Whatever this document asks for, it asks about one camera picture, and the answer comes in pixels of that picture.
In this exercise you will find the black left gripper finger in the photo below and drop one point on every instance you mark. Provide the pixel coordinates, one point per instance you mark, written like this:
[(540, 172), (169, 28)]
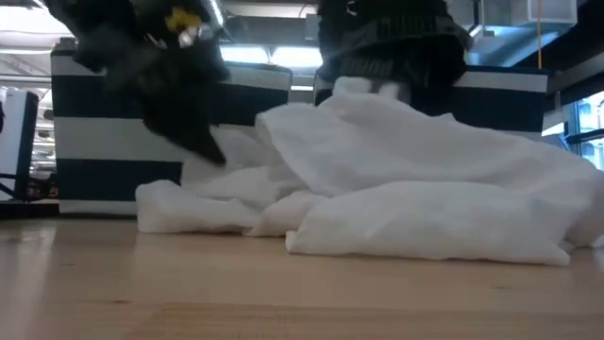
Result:
[(177, 137), (203, 141)]

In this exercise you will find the small off-white garment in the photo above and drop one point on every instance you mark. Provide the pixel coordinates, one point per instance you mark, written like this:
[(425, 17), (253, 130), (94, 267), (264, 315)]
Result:
[(189, 208)]

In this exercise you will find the black garment with printed waistband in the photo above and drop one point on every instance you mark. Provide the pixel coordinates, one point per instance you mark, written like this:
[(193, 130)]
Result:
[(391, 56)]

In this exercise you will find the large white garment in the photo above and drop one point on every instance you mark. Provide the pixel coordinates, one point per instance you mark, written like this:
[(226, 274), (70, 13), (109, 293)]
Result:
[(424, 189)]

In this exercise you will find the navy white striped fabric bin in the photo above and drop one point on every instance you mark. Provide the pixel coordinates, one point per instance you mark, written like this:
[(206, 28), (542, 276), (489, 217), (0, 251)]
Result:
[(500, 104), (94, 141)]

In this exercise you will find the ceiling light panel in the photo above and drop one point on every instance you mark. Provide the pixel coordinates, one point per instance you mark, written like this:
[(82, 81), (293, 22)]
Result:
[(292, 56)]

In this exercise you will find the window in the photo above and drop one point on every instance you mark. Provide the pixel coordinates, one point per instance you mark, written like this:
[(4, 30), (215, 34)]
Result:
[(587, 132)]

